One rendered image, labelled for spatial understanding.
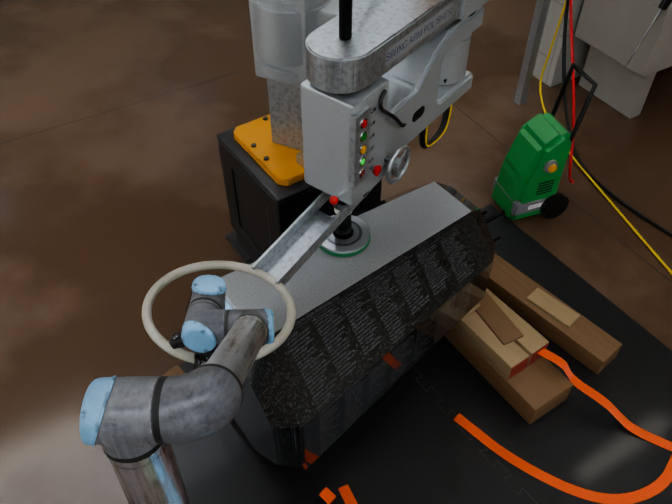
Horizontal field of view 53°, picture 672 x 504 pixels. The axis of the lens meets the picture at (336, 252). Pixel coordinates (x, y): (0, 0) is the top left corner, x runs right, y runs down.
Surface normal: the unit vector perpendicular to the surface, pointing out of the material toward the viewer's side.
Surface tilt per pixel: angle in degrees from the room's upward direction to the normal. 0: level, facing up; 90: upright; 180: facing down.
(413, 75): 40
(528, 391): 0
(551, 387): 0
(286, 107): 90
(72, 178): 0
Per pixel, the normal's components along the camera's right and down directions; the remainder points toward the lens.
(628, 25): -0.86, 0.37
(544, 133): -0.52, -0.44
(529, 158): -0.90, 0.02
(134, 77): 0.00, -0.69
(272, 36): -0.44, 0.66
